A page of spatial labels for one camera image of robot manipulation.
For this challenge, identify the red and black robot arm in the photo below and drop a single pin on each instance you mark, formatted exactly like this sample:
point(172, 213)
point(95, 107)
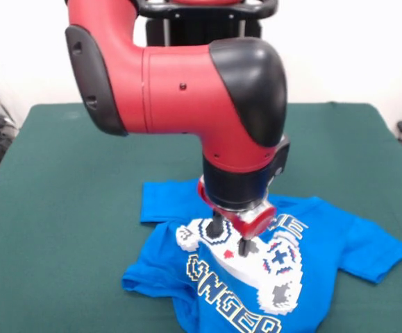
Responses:
point(186, 86)

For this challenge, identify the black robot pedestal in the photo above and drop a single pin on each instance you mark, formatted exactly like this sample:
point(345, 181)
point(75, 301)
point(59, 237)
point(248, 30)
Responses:
point(204, 24)

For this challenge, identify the dark green tablecloth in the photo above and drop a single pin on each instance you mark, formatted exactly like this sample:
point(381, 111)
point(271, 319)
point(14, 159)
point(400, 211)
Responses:
point(48, 208)

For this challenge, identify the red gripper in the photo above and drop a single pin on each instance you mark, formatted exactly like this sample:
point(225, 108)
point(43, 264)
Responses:
point(252, 222)

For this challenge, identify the blue printed t-shirt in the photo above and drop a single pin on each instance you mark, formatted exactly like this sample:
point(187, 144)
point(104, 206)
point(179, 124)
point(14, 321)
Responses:
point(343, 249)

